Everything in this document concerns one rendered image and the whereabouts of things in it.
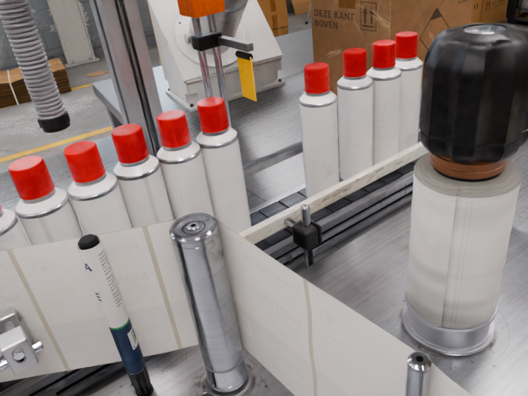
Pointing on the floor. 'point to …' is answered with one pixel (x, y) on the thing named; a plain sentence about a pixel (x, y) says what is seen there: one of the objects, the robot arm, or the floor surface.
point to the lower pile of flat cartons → (12, 95)
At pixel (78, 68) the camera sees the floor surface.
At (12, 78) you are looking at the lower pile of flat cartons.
